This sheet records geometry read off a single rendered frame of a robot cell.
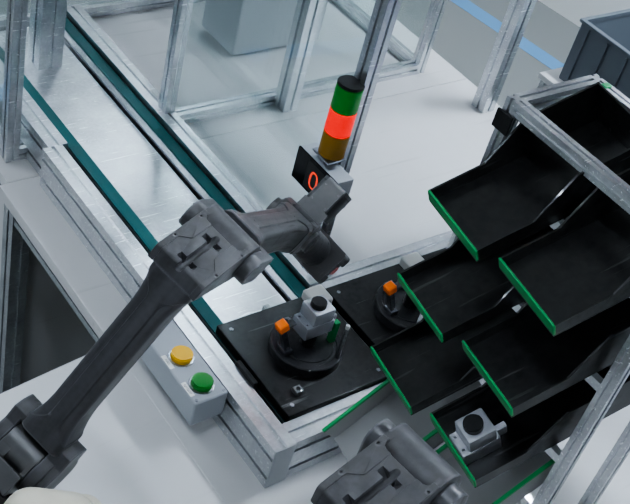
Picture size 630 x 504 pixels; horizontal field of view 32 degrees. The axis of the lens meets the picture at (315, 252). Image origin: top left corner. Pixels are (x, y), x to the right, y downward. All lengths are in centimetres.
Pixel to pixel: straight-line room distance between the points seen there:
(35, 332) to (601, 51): 204
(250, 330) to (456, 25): 352
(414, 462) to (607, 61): 283
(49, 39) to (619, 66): 189
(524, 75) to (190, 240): 401
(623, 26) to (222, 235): 289
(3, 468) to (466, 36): 418
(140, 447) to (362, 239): 80
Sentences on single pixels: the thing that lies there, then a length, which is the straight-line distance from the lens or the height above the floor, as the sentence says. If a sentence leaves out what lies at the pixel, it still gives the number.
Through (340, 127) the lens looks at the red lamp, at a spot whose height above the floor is 134.
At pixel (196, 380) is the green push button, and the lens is 196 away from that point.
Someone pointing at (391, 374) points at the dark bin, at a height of 119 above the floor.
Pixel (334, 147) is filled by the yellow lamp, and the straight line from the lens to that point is 200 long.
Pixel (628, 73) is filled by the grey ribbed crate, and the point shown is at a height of 79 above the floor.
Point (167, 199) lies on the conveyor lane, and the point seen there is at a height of 92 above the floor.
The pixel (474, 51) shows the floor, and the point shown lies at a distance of 525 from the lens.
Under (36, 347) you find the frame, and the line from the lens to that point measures 289.
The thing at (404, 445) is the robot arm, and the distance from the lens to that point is 108.
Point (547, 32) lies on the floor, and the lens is 564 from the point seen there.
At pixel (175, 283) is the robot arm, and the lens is 127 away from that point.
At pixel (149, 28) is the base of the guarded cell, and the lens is 307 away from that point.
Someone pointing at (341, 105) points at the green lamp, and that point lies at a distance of 196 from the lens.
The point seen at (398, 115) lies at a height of 86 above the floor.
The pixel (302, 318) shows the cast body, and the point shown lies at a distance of 199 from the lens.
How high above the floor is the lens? 242
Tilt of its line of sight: 40 degrees down
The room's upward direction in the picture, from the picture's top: 17 degrees clockwise
